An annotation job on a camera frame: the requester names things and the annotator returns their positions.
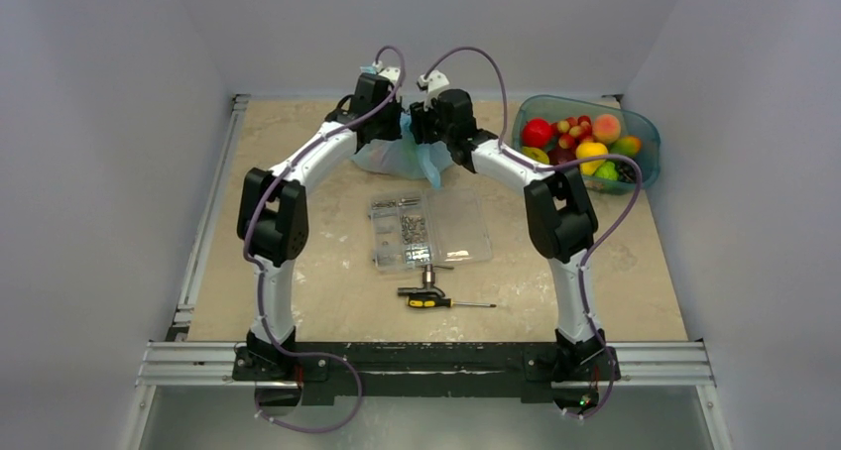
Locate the teal transparent plastic bin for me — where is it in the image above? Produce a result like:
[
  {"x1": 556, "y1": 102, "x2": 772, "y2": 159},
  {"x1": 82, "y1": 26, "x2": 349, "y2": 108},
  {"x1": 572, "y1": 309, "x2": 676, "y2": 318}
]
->
[{"x1": 506, "y1": 95, "x2": 661, "y2": 195}]

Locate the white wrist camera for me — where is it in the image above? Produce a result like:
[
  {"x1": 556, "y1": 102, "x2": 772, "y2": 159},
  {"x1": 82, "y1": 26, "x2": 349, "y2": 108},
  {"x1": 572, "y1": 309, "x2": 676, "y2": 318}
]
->
[
  {"x1": 360, "y1": 62, "x2": 403, "y2": 85},
  {"x1": 417, "y1": 69, "x2": 450, "y2": 110}
]

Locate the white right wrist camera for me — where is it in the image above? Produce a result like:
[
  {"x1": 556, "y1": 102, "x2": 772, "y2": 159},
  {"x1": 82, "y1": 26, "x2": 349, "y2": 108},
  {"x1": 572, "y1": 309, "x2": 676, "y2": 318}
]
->
[{"x1": 417, "y1": 69, "x2": 450, "y2": 110}]

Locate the dark red fake apple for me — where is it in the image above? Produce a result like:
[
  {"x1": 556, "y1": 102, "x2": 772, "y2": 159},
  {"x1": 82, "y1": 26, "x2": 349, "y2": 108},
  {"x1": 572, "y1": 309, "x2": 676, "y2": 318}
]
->
[{"x1": 547, "y1": 147, "x2": 576, "y2": 166}]

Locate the light blue printed plastic bag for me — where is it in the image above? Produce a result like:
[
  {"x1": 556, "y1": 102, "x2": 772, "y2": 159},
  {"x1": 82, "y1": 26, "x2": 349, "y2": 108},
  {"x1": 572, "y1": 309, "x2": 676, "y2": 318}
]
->
[{"x1": 351, "y1": 113, "x2": 454, "y2": 188}]

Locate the black metal hand tool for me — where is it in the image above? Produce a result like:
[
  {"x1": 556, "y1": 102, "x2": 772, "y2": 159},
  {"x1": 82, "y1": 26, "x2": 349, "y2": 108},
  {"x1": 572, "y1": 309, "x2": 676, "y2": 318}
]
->
[{"x1": 397, "y1": 265, "x2": 452, "y2": 297}]

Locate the dark fake grape bunch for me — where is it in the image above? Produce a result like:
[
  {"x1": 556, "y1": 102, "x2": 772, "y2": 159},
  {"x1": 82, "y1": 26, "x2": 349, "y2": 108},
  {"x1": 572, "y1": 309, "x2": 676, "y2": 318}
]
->
[{"x1": 615, "y1": 162, "x2": 638, "y2": 183}]

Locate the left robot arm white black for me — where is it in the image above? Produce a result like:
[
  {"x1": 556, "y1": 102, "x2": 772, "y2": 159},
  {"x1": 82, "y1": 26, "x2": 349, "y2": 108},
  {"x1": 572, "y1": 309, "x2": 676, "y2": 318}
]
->
[{"x1": 234, "y1": 67, "x2": 402, "y2": 381}]

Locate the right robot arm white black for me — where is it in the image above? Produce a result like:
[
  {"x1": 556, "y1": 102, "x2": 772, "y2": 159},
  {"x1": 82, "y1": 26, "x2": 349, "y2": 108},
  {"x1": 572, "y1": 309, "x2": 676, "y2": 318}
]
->
[{"x1": 409, "y1": 89, "x2": 618, "y2": 381}]

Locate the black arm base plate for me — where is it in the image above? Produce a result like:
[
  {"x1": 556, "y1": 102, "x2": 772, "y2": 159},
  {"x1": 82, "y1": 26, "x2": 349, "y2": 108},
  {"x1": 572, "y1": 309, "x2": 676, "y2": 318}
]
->
[{"x1": 232, "y1": 342, "x2": 621, "y2": 409}]

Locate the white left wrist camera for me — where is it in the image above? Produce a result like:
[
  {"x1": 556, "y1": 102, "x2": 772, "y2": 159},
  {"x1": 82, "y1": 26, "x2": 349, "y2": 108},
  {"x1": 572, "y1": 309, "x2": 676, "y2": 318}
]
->
[{"x1": 360, "y1": 62, "x2": 403, "y2": 85}]

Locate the yellow fake starfruit slice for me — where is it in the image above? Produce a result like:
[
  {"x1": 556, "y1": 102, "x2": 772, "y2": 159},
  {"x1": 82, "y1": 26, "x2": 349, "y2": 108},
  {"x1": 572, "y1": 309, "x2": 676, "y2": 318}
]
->
[{"x1": 521, "y1": 146, "x2": 551, "y2": 165}]

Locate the aluminium frame rail left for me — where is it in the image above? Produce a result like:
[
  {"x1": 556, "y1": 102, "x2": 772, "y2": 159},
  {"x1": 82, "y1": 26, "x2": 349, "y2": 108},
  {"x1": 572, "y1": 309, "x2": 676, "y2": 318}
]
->
[{"x1": 165, "y1": 93, "x2": 251, "y2": 342}]

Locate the yellow black screwdriver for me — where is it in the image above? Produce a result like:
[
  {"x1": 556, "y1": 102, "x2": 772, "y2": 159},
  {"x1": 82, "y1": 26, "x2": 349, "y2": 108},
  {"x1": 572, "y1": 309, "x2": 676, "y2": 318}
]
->
[{"x1": 407, "y1": 296, "x2": 497, "y2": 309}]

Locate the aluminium frame rail front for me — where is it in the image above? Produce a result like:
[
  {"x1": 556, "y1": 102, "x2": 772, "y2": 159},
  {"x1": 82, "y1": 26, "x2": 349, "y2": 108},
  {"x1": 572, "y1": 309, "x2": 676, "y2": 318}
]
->
[{"x1": 135, "y1": 342, "x2": 715, "y2": 387}]

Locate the clear plastic screw organizer box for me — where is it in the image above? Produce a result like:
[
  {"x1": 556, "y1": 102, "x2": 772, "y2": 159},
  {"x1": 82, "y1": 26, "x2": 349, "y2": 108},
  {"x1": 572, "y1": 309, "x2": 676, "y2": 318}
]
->
[{"x1": 368, "y1": 188, "x2": 493, "y2": 273}]

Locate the green fake lumpy fruit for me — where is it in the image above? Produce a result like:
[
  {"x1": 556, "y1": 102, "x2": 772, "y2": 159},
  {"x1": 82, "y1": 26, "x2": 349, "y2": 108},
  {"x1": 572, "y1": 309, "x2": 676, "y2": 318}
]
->
[{"x1": 594, "y1": 161, "x2": 619, "y2": 181}]

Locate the yellow fake pear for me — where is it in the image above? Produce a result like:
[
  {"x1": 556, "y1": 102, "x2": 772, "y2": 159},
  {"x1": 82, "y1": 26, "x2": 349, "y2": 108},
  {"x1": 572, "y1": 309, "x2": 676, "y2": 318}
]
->
[{"x1": 575, "y1": 142, "x2": 609, "y2": 176}]

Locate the aluminium frame rail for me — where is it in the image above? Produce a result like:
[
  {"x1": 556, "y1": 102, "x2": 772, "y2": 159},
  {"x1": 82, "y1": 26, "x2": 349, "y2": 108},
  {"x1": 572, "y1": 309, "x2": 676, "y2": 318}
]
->
[
  {"x1": 165, "y1": 93, "x2": 251, "y2": 342},
  {"x1": 135, "y1": 342, "x2": 715, "y2": 387}
]

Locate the fake peach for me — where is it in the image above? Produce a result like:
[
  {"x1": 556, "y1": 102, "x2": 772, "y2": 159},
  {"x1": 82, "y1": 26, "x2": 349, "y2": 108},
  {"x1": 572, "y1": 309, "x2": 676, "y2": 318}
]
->
[{"x1": 592, "y1": 114, "x2": 622, "y2": 145}]

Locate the fake mango green red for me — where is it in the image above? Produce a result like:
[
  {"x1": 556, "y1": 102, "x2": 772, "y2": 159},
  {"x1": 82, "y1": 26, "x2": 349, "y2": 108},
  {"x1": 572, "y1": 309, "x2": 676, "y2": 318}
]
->
[{"x1": 609, "y1": 135, "x2": 643, "y2": 159}]

